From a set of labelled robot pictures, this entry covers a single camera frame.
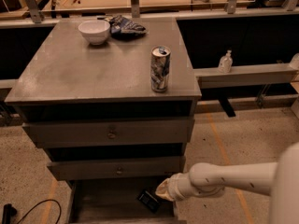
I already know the white ceramic bowl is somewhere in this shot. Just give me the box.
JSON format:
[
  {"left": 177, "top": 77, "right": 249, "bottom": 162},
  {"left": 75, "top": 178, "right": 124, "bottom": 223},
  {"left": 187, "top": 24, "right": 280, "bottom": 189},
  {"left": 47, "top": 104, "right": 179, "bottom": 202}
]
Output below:
[{"left": 78, "top": 20, "right": 110, "bottom": 45}]

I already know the bottom grey drawer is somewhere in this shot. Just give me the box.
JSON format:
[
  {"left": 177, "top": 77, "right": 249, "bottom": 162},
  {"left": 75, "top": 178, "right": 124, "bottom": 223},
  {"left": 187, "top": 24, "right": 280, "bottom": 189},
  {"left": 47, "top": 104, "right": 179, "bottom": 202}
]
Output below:
[{"left": 65, "top": 176, "right": 187, "bottom": 224}]

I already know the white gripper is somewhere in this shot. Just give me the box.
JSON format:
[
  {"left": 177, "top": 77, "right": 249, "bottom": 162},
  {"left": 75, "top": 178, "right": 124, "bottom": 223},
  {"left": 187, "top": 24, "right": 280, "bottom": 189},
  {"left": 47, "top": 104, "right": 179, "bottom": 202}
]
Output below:
[{"left": 155, "top": 173, "right": 199, "bottom": 202}]

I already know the silver blue drink can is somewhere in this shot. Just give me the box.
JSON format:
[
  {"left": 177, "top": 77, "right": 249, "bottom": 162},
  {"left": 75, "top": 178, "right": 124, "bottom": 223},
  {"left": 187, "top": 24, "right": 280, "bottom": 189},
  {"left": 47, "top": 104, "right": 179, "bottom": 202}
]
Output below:
[{"left": 150, "top": 46, "right": 171, "bottom": 92}]

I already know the grey drawer cabinet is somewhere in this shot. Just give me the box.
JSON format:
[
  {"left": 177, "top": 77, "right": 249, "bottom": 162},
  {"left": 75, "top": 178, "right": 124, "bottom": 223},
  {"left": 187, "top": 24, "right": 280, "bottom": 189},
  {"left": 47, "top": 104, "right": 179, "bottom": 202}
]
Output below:
[{"left": 4, "top": 16, "right": 203, "bottom": 224}]

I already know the grey drawer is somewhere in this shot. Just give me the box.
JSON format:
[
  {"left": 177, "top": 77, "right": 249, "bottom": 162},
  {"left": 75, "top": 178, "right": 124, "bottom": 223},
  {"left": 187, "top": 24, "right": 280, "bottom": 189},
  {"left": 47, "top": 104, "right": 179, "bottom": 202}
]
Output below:
[
  {"left": 23, "top": 118, "right": 194, "bottom": 148},
  {"left": 65, "top": 176, "right": 187, "bottom": 224},
  {"left": 48, "top": 156, "right": 185, "bottom": 181}
]

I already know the top grey drawer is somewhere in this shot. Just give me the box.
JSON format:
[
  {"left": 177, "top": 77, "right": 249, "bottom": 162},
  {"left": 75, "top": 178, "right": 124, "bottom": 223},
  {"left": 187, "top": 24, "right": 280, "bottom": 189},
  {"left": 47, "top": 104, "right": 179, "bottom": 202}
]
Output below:
[{"left": 23, "top": 118, "right": 194, "bottom": 148}]

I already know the black plug device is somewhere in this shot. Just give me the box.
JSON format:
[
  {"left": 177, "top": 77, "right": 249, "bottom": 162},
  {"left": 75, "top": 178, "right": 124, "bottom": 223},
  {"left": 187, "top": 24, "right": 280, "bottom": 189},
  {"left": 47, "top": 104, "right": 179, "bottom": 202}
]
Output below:
[{"left": 2, "top": 203, "right": 17, "bottom": 224}]

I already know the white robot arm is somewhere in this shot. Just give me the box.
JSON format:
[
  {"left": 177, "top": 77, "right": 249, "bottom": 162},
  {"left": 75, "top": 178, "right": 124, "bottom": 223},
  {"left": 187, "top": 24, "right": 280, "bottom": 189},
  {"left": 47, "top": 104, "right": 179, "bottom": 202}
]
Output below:
[{"left": 155, "top": 143, "right": 299, "bottom": 224}]

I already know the blue chip bag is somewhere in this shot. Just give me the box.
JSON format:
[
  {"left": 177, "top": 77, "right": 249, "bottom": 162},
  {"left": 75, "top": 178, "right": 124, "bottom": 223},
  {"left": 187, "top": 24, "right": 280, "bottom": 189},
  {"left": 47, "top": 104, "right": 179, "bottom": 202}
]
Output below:
[{"left": 106, "top": 15, "right": 147, "bottom": 37}]

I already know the grey metal rail shelf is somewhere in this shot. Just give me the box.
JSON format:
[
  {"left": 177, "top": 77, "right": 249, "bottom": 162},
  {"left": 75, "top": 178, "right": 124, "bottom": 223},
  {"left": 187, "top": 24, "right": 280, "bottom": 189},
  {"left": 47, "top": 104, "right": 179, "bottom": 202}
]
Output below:
[{"left": 194, "top": 63, "right": 298, "bottom": 89}]

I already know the black floor cable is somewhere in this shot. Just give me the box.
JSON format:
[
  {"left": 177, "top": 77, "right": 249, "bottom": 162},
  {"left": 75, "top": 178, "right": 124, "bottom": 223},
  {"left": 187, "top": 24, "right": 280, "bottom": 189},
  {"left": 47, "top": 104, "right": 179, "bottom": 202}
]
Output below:
[{"left": 16, "top": 199, "right": 63, "bottom": 224}]

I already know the clear sanitizer pump bottle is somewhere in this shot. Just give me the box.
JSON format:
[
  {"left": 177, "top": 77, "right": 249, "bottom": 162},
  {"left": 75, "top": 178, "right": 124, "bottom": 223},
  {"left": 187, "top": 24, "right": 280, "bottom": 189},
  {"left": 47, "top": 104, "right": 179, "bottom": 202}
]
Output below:
[{"left": 218, "top": 49, "right": 233, "bottom": 74}]

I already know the grey metal bracket left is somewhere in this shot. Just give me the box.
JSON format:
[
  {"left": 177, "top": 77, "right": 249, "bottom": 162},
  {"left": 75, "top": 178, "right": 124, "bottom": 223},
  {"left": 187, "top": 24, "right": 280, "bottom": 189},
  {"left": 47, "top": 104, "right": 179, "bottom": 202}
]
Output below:
[{"left": 24, "top": 0, "right": 44, "bottom": 23}]

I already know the grey metal bracket middle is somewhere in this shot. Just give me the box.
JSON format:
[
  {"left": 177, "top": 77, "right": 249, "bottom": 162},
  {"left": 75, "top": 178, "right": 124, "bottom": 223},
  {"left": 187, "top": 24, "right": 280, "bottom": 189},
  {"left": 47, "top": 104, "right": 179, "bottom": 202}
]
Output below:
[{"left": 131, "top": 0, "right": 140, "bottom": 18}]

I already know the middle grey drawer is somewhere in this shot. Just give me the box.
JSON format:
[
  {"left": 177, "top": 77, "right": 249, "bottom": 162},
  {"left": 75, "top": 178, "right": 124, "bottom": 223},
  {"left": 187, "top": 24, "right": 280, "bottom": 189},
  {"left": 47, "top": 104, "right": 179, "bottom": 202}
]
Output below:
[{"left": 48, "top": 156, "right": 185, "bottom": 181}]

